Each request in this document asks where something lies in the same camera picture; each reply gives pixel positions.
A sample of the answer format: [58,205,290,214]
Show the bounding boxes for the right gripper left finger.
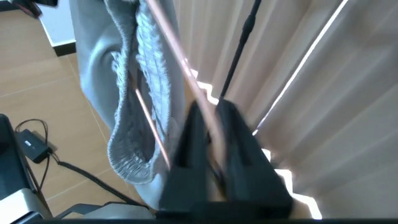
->
[159,101,219,213]

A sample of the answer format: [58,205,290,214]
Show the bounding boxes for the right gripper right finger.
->
[216,98,294,218]

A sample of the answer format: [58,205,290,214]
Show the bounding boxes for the pink clothes hanger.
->
[129,0,226,171]

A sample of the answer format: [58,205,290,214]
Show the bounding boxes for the pale grey shorts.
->
[68,0,187,209]

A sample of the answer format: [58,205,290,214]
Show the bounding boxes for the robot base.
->
[0,113,156,224]

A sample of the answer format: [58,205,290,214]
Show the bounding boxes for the black clothes rack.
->
[219,0,262,100]

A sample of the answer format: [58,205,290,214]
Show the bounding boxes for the beige curtain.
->
[172,0,398,218]

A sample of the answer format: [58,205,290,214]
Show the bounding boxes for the black power adapter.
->
[15,129,53,164]

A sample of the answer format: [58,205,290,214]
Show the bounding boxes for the black cable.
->
[49,151,150,208]
[14,118,51,191]

